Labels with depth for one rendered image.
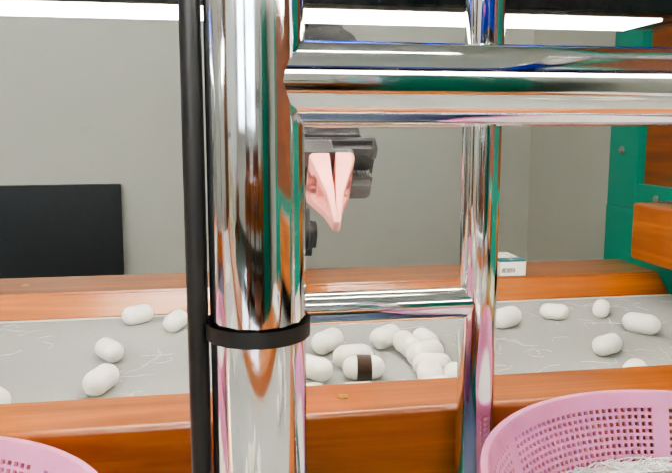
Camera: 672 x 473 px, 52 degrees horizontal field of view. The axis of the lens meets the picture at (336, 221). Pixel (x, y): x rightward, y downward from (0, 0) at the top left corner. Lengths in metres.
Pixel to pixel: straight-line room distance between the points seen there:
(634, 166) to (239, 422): 0.91
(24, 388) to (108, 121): 2.11
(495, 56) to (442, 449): 0.36
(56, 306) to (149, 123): 1.88
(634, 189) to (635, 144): 0.06
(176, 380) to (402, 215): 2.25
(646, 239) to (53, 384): 0.67
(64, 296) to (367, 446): 0.46
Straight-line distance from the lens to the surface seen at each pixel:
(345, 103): 0.16
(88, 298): 0.84
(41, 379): 0.65
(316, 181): 0.73
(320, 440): 0.47
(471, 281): 0.44
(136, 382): 0.61
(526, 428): 0.47
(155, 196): 2.69
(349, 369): 0.58
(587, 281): 0.94
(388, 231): 2.80
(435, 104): 0.17
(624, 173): 1.06
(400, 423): 0.48
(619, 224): 1.07
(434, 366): 0.57
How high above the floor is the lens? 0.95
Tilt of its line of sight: 8 degrees down
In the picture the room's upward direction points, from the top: straight up
